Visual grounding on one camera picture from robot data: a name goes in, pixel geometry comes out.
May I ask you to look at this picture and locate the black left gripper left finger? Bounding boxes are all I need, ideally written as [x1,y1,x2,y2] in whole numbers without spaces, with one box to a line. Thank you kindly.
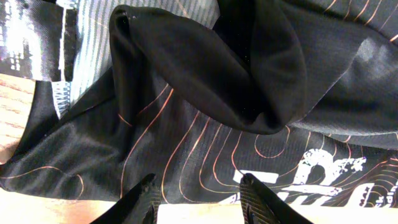
[91,174,161,224]

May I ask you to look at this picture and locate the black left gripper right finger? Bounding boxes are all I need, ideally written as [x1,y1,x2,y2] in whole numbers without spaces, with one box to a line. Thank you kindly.
[239,174,312,224]

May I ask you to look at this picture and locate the black patterned jersey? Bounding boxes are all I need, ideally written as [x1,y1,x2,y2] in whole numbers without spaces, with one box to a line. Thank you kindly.
[1,0,397,208]

